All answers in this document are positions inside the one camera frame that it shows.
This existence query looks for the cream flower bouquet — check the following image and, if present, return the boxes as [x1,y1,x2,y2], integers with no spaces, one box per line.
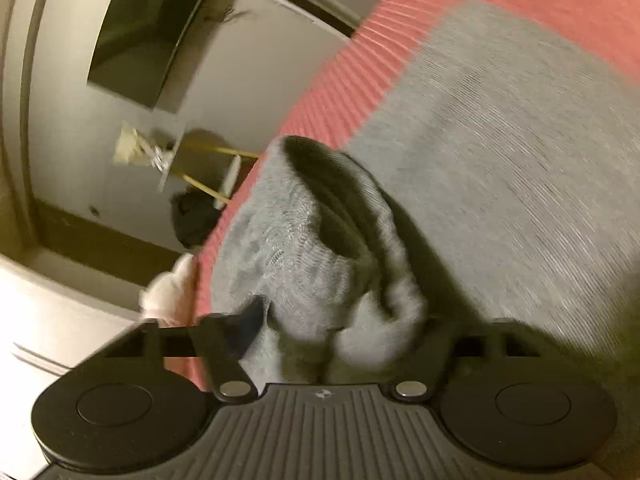
[113,121,177,177]

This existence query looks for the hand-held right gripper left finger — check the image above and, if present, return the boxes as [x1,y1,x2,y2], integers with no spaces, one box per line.
[102,296,266,403]

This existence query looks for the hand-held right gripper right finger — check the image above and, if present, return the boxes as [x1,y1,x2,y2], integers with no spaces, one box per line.
[392,319,546,403]

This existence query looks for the yellow side table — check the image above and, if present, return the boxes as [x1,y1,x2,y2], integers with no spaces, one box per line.
[159,129,262,209]

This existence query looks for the wall television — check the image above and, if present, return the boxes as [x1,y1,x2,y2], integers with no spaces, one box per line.
[87,0,212,114]

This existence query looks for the pink ribbed blanket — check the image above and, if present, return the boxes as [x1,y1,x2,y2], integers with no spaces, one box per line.
[160,0,640,396]

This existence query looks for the grey pants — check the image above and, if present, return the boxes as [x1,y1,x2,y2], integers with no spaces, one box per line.
[210,0,640,393]

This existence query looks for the cream plush toy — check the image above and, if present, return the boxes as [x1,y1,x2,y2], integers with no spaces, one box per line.
[139,252,200,322]

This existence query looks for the black bag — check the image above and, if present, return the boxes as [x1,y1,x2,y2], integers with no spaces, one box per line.
[171,190,227,249]

